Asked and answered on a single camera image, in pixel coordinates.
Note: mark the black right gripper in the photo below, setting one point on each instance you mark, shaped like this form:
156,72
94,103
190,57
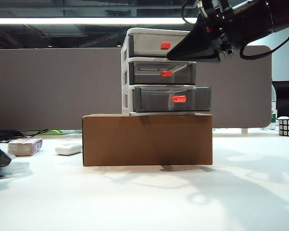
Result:
221,26

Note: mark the transparent tape with dark cutter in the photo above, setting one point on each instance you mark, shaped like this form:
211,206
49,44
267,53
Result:
19,168

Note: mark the white plastic drawer cabinet frame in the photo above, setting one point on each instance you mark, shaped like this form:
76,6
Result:
124,72

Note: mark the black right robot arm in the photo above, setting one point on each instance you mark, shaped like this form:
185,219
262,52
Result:
260,16

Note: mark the white tissue pack, purple label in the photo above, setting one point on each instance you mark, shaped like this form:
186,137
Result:
24,146

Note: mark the white oblong plastic case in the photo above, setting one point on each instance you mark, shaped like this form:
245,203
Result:
68,149

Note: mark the brown desk partition panel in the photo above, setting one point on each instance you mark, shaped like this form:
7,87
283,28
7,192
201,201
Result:
50,89

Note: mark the white partition foot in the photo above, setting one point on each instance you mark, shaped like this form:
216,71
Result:
244,131

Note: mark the bottle with green label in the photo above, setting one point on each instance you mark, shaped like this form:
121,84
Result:
273,118

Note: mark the black office chair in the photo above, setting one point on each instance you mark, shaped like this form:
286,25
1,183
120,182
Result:
287,101

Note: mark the brown cardboard box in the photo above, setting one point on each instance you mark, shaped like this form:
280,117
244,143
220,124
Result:
147,142

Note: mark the long ceiling light strip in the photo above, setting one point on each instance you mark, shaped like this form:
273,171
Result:
86,21

